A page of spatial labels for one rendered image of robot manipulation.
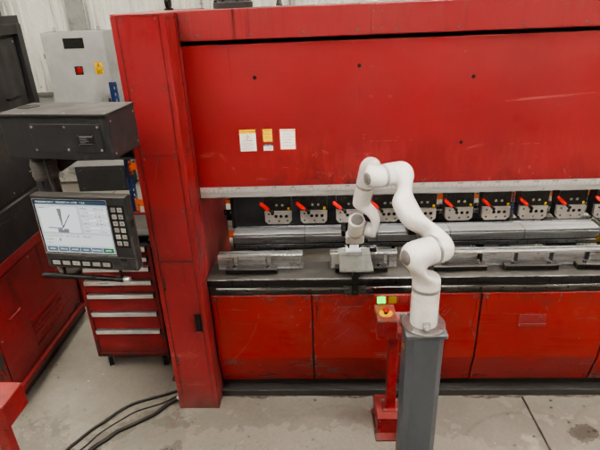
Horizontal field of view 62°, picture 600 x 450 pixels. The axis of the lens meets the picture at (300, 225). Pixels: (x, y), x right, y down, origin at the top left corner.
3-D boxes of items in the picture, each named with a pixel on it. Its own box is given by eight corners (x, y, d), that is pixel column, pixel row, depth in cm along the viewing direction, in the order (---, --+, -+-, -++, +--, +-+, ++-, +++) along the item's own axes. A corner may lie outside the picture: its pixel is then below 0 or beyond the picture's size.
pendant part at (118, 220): (48, 267, 234) (28, 195, 219) (63, 254, 244) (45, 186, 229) (138, 271, 226) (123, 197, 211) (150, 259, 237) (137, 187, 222)
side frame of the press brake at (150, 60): (179, 409, 317) (108, 14, 222) (207, 328, 394) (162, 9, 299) (219, 409, 316) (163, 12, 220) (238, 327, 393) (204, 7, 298)
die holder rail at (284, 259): (219, 270, 299) (217, 255, 295) (220, 264, 305) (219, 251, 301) (303, 269, 297) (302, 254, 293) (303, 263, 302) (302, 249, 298)
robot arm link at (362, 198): (390, 185, 244) (378, 232, 263) (358, 177, 247) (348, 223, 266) (387, 195, 237) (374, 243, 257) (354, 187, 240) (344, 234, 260)
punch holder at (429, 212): (408, 221, 280) (409, 194, 273) (405, 215, 288) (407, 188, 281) (435, 220, 279) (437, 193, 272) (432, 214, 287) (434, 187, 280)
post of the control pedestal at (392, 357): (386, 409, 295) (389, 333, 272) (385, 402, 300) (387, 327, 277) (395, 409, 294) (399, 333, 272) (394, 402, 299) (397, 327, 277)
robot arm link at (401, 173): (419, 272, 208) (450, 263, 214) (432, 261, 198) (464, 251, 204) (370, 174, 227) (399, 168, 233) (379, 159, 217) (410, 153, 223)
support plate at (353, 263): (339, 272, 268) (339, 270, 268) (337, 249, 292) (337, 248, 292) (373, 271, 267) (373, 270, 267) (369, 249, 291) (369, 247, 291)
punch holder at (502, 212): (480, 220, 278) (484, 192, 271) (476, 213, 286) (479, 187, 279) (508, 219, 277) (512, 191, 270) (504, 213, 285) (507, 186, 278)
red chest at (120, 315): (101, 371, 352) (68, 245, 310) (126, 328, 398) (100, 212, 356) (171, 371, 349) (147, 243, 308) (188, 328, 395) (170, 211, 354)
